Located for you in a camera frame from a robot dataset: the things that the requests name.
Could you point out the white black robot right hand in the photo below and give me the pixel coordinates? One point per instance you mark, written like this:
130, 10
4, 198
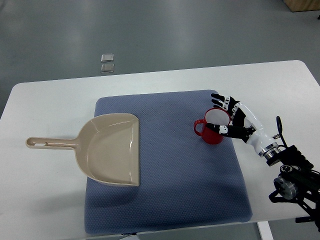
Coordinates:
244, 125

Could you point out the red cup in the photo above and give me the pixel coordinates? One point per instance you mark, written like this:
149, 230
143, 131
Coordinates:
215, 116

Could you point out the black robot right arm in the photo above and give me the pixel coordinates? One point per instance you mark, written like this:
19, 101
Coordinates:
297, 182

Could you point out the beige plastic dustpan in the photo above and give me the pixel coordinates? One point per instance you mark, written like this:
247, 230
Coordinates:
106, 149

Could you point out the blue fabric mat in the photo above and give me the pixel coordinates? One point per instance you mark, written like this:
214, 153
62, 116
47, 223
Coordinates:
184, 182

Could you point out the white table leg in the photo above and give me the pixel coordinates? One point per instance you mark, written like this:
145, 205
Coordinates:
264, 230

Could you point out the wooden box corner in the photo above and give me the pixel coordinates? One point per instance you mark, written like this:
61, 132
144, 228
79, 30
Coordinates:
303, 5

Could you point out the upper grey floor plate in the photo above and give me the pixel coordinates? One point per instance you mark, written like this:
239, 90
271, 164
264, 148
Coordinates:
107, 57

